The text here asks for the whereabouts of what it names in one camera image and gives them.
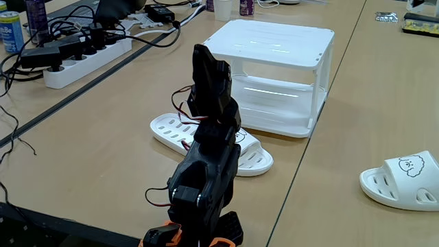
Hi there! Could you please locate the white slipper with dog print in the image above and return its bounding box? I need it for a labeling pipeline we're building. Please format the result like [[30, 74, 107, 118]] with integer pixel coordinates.
[[359, 150, 439, 212], [150, 113, 274, 178]]

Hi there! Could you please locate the white two-tier shoe rack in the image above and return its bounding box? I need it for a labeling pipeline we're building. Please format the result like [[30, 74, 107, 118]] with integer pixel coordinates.
[[202, 19, 335, 139]]

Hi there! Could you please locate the white paper cup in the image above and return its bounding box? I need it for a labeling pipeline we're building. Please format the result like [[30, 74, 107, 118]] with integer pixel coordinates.
[[213, 0, 233, 22]]

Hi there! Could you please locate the black power supply brick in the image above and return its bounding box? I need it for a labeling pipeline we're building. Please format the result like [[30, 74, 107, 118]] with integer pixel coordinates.
[[143, 3, 176, 23]]

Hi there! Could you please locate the black laptop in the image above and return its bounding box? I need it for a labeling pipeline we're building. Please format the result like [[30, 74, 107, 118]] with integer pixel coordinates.
[[47, 0, 148, 27]]

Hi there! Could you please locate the black power plug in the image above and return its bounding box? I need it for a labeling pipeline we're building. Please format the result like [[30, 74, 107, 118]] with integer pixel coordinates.
[[88, 22, 106, 51]]

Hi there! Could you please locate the white power strip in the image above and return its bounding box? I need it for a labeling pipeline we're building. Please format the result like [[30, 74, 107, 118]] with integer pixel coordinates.
[[43, 36, 133, 90]]

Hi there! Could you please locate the black power adapter brick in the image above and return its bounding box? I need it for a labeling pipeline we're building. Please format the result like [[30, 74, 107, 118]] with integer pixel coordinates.
[[43, 34, 85, 62]]

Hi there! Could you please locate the black plug adapter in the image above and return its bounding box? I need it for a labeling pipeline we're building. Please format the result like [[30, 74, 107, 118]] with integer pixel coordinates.
[[19, 46, 64, 72]]

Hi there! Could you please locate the tall purple drink can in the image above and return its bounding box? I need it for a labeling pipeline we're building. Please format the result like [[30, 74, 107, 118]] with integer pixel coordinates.
[[24, 0, 51, 45]]

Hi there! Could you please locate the silver foil wrapper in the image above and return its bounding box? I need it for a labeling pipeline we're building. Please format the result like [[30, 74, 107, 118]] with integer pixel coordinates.
[[375, 11, 400, 24]]

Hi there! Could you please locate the blue white drink can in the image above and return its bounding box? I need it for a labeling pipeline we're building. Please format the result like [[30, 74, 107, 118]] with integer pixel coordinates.
[[0, 10, 25, 54]]

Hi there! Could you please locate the black yellow box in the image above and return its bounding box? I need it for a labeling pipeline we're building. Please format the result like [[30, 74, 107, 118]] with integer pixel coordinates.
[[401, 12, 439, 38]]

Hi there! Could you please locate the white box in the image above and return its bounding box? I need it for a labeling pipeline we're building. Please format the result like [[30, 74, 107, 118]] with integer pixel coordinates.
[[406, 0, 439, 14]]

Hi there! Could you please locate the black cable with inline connector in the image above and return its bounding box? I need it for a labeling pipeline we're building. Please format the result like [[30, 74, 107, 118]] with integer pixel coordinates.
[[116, 19, 182, 49]]

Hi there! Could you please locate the thick white power cord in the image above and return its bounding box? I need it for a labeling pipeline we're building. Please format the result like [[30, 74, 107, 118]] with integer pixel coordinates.
[[132, 3, 206, 38]]

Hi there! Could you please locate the white printed bracket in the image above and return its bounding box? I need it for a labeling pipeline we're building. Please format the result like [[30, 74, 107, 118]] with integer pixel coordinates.
[[132, 12, 164, 30], [116, 19, 138, 34]]

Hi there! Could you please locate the thin white cable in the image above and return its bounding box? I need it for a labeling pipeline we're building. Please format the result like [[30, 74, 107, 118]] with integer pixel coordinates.
[[255, 0, 281, 9]]

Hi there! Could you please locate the thin black loose cable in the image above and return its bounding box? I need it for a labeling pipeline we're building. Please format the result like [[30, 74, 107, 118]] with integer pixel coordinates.
[[0, 104, 38, 165]]

